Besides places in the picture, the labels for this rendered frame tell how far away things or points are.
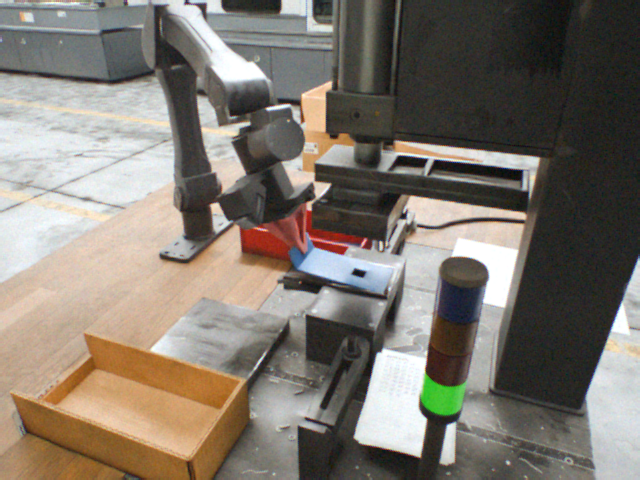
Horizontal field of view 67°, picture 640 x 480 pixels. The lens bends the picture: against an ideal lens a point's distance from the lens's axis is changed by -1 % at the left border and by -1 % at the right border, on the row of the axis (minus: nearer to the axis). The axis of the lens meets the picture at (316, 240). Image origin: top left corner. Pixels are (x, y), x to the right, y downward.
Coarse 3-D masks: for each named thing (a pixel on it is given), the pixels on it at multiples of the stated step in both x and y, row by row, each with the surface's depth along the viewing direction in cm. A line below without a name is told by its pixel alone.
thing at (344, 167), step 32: (320, 160) 63; (352, 160) 63; (384, 160) 63; (416, 160) 65; (448, 160) 63; (352, 192) 61; (384, 192) 63; (416, 192) 59; (448, 192) 58; (480, 192) 56; (512, 192) 55; (320, 224) 62; (352, 224) 60; (384, 224) 59
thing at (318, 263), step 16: (304, 256) 76; (320, 256) 78; (336, 256) 78; (304, 272) 74; (320, 272) 74; (336, 272) 74; (352, 272) 75; (368, 272) 75; (384, 272) 75; (368, 288) 71; (384, 288) 71
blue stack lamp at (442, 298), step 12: (444, 288) 38; (456, 288) 37; (468, 288) 37; (480, 288) 37; (444, 300) 38; (456, 300) 38; (468, 300) 37; (480, 300) 38; (444, 312) 39; (456, 312) 38; (468, 312) 38; (480, 312) 39
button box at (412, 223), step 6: (408, 216) 105; (414, 216) 106; (408, 222) 103; (414, 222) 104; (450, 222) 108; (456, 222) 108; (462, 222) 109; (522, 222) 109; (408, 228) 103; (414, 228) 105; (426, 228) 105; (432, 228) 105; (438, 228) 106; (408, 234) 104
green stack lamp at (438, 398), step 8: (424, 368) 44; (424, 376) 44; (424, 384) 44; (432, 384) 43; (440, 384) 42; (464, 384) 43; (424, 392) 44; (432, 392) 43; (440, 392) 42; (448, 392) 42; (456, 392) 42; (424, 400) 44; (432, 400) 43; (440, 400) 43; (448, 400) 43; (456, 400) 43; (432, 408) 44; (440, 408) 43; (448, 408) 43; (456, 408) 43
